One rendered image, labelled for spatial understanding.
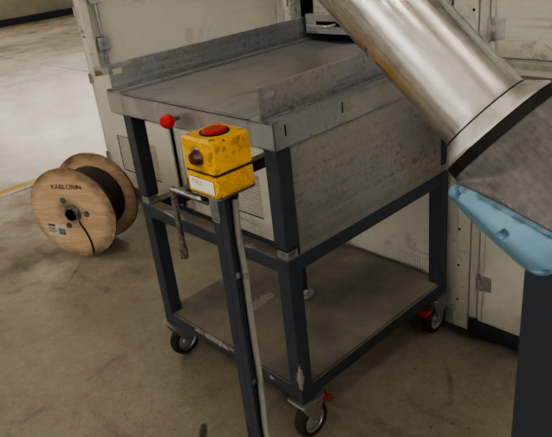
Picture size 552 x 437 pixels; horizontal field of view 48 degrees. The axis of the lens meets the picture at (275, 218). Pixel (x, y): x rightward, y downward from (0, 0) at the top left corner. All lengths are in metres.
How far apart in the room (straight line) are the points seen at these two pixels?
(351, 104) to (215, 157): 0.47
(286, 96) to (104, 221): 1.51
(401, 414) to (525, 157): 1.13
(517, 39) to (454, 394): 0.92
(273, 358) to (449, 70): 1.08
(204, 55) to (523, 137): 1.24
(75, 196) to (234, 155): 1.71
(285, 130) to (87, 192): 1.50
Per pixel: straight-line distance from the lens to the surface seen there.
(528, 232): 0.70
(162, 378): 1.94
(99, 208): 2.60
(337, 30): 1.98
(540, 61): 1.61
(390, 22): 0.75
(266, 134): 1.20
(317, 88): 1.31
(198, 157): 0.97
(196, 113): 1.37
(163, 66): 1.72
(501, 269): 1.83
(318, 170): 1.33
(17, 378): 2.14
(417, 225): 1.94
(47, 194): 2.72
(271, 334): 1.73
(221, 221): 1.04
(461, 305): 1.99
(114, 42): 1.96
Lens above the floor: 1.19
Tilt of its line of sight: 25 degrees down
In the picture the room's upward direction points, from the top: 6 degrees counter-clockwise
